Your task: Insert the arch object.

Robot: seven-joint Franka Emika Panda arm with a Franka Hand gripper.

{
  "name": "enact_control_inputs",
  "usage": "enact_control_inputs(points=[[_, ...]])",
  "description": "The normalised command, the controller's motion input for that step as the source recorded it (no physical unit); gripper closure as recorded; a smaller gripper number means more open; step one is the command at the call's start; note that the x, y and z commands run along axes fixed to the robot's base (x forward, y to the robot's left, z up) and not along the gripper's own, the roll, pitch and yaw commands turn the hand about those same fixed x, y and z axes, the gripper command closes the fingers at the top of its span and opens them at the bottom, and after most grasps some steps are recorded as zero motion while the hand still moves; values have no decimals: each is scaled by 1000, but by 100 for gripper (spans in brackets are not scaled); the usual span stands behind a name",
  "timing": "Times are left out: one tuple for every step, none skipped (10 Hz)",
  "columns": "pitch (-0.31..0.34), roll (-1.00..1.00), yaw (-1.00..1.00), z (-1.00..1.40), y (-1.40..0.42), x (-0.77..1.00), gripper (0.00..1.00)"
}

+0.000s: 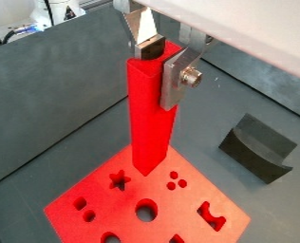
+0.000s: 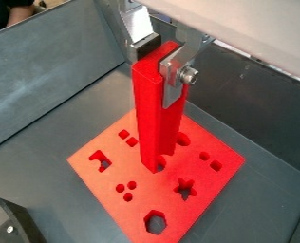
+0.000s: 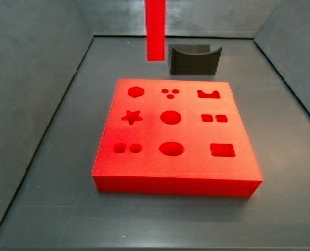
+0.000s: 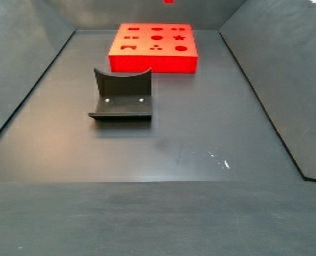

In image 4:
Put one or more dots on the red arch peg object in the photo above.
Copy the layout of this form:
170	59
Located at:
167	1

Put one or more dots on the black curved holder stand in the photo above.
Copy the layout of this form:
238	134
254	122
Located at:
124	96

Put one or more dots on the red shape sorter box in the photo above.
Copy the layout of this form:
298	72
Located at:
157	46

